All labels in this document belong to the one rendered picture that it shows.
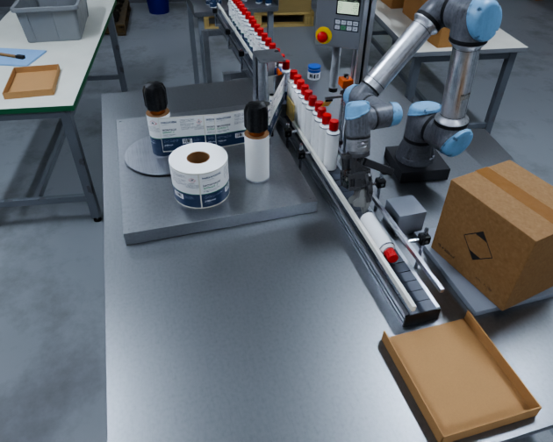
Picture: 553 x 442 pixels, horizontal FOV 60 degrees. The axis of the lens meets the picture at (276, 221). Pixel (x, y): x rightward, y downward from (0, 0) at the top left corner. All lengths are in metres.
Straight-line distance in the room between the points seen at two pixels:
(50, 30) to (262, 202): 2.26
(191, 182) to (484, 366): 1.02
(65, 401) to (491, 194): 1.86
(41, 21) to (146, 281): 2.37
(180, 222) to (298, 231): 0.40
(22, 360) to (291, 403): 1.60
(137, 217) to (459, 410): 1.12
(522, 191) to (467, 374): 0.53
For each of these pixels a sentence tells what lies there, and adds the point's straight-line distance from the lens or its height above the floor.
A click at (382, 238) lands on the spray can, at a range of 1.50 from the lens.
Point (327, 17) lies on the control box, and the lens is 1.82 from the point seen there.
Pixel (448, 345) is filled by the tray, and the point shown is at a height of 0.83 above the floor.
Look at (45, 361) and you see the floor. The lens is 2.51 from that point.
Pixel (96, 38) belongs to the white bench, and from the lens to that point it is 3.58.
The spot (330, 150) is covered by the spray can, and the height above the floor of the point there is 0.98.
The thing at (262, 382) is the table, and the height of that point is 0.83.
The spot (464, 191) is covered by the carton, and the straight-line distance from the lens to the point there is 1.45.
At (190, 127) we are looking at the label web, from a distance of 1.87.
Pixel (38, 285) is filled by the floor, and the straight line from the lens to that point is 2.86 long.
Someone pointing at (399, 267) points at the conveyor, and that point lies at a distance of 1.50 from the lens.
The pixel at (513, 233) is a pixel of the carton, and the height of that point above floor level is 1.10.
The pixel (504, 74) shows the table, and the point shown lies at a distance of 3.81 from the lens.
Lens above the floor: 1.91
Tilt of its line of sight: 40 degrees down
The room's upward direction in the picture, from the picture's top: 1 degrees clockwise
